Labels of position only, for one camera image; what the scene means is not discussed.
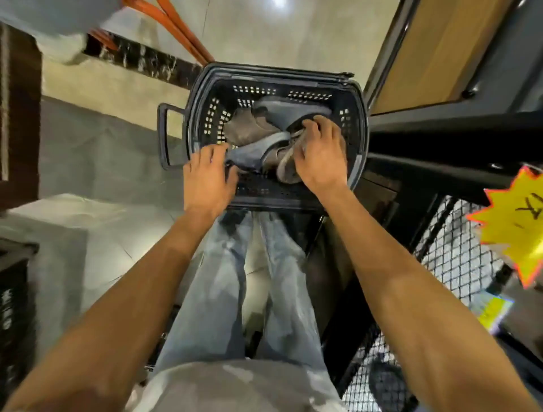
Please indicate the person's left hand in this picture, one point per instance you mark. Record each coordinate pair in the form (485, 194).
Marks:
(208, 186)

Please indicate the person's right hand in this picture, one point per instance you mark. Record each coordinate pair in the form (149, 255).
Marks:
(324, 161)

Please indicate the grey rubber slipper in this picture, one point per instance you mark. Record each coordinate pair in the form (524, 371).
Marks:
(254, 153)
(284, 111)

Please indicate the black slipper display shelf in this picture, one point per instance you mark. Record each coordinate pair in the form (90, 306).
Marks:
(407, 220)

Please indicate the person's left forearm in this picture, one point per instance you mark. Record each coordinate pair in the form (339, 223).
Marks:
(106, 331)

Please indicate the person's light blue jeans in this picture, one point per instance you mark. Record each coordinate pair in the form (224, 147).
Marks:
(212, 305)

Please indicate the dark brown display cabinet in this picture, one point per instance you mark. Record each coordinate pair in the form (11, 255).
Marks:
(445, 140)

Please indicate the person's light grey shirt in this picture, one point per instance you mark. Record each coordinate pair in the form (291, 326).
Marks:
(237, 390)

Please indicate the brown wooden stand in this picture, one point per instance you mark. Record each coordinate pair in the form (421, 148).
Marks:
(21, 127)

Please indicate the yellow starburst price sticker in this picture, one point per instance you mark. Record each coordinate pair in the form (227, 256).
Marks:
(517, 225)

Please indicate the orange frame grey stool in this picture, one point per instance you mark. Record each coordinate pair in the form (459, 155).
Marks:
(51, 17)

